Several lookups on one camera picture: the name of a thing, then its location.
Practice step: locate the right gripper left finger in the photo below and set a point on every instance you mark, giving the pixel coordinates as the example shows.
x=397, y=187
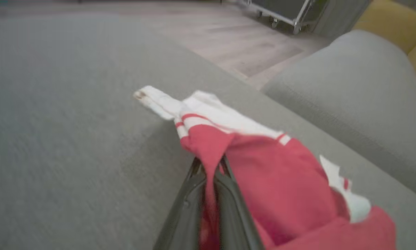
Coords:
x=187, y=215

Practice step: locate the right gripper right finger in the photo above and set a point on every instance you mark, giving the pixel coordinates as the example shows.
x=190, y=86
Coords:
x=232, y=215

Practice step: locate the red basketball jersey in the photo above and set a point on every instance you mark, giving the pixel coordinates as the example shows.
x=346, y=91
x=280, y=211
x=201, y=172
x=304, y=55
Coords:
x=280, y=180

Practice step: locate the large grey sofa seat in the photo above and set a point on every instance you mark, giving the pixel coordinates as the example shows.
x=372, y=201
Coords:
x=72, y=139

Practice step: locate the small grey sofa cushion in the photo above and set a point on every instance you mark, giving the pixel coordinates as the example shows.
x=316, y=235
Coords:
x=360, y=93

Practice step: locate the yellow sofa cushion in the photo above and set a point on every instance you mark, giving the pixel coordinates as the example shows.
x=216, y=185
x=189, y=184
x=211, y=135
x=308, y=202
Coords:
x=399, y=24

